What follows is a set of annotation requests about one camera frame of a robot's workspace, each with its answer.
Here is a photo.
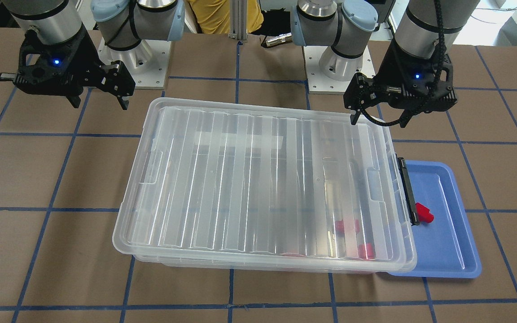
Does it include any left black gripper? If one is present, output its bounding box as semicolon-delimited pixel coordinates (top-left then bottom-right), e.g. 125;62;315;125
343;41;458;127

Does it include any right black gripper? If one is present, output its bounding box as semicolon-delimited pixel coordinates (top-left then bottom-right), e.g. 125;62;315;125
15;27;136;111

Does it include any red block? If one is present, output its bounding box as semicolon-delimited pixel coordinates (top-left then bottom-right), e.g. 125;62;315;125
357;243;376;260
281;252;306;257
415;202;434;223
334;219;360;235

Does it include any clear plastic box lid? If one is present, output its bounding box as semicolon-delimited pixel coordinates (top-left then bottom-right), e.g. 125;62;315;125
112;98;417;265

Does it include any red block in box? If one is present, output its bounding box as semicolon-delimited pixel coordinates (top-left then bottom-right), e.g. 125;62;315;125
334;219;360;235

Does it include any clear plastic storage box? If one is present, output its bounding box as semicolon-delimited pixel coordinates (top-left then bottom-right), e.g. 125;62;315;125
135;255;418;275

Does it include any silver cylinder connector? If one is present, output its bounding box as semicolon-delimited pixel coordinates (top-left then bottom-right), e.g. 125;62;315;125
260;33;293;48

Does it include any person in yellow shirt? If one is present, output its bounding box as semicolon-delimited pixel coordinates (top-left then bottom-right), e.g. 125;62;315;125
187;0;264;34

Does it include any red block under lid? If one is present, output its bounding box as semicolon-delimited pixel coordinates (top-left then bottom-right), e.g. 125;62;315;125
281;252;306;257

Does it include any blue plastic tray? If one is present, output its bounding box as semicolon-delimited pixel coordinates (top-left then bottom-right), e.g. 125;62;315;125
391;160;482;279

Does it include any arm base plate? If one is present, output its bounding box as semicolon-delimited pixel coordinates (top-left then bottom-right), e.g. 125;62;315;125
98;39;173;90
303;46;376;95

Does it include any black box latch handle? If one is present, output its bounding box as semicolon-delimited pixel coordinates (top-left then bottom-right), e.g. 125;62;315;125
396;156;421;226

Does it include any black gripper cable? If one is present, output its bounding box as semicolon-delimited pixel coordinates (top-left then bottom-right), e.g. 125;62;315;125
361;0;452;127

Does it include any aluminium frame post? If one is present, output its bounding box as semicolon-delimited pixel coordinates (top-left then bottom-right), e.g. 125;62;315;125
228;0;248;43

